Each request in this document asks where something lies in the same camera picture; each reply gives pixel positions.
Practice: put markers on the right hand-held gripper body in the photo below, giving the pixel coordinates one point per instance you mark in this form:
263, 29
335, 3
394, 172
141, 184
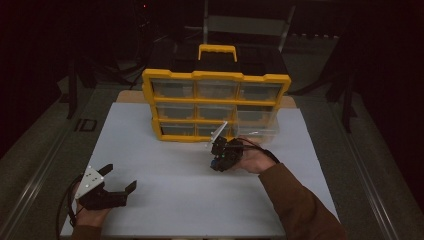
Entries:
228, 150

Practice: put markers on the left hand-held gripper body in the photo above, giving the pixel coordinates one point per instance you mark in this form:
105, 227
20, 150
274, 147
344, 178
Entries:
89, 181

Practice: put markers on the clear plastic storage drawer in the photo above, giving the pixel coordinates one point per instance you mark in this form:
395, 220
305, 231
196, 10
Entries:
260, 128

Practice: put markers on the yellow black organizer cabinet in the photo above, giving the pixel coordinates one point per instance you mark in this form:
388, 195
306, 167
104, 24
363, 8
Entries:
216, 101

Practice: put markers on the person's right hand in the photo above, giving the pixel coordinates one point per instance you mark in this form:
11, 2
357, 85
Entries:
256, 161

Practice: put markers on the person's left hand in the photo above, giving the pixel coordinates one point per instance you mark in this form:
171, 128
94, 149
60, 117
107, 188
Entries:
90, 218

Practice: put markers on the white table board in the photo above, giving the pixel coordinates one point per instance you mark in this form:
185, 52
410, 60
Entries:
173, 200

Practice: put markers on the black stand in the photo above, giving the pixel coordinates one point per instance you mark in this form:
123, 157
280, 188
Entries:
72, 96
346, 106

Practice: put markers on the grid of transparent drawers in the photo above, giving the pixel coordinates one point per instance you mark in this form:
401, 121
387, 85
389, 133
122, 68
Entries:
173, 89

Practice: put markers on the metal floor rail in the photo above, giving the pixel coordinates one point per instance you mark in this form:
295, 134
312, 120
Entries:
370, 186
36, 176

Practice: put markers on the grey metal frame stand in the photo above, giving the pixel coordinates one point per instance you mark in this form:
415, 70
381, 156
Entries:
246, 25

